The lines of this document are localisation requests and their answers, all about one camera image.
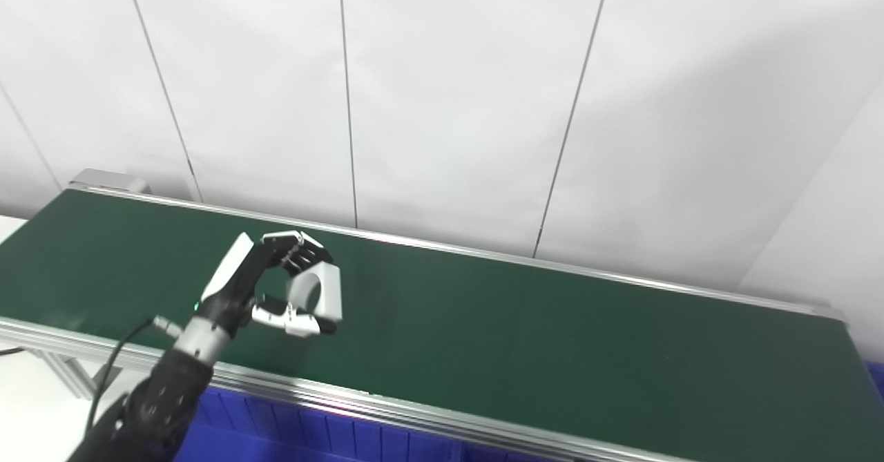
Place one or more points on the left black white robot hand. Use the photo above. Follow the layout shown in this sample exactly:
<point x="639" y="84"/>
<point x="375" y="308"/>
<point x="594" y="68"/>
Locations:
<point x="231" y="286"/>

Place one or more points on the white block with round hole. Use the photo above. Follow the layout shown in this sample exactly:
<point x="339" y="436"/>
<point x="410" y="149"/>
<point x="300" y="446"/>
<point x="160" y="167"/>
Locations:
<point x="332" y="291"/>

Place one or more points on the blue plastic bin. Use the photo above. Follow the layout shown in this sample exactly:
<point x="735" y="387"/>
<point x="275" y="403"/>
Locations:
<point x="276" y="431"/>
<point x="876" y="382"/>

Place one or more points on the grey conveyor motor box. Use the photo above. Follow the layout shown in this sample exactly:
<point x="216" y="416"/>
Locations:
<point x="110" y="180"/>

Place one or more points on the aluminium conveyor leg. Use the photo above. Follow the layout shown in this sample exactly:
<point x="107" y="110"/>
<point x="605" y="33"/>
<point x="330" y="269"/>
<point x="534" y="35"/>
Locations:
<point x="72" y="376"/>

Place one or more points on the green conveyor belt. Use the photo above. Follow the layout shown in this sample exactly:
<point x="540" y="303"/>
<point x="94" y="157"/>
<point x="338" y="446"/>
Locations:
<point x="483" y="344"/>

